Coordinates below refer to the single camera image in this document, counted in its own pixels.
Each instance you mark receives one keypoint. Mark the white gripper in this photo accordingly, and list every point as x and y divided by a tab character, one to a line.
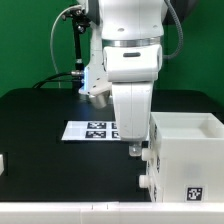
132	72

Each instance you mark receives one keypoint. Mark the white drawer box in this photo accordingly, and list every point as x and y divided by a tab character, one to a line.
150	154
148	181

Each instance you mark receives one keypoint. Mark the white drawer cabinet frame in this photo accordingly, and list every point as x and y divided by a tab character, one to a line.
187	162

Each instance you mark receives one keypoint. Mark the white drawer box front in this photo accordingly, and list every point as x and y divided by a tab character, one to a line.
150	154

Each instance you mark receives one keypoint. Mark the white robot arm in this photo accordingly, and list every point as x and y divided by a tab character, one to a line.
129	23

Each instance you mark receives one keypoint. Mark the white paper marker sheet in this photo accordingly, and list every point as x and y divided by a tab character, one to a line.
91	131

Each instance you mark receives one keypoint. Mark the white left barrier block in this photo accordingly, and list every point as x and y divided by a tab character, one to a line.
1	164

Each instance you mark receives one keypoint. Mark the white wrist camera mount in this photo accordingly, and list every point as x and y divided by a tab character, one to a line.
99	93

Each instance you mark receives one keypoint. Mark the white front barrier rail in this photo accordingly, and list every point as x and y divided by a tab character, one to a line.
111	213

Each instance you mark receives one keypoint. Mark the black camera on stand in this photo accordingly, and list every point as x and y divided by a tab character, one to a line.
80	22

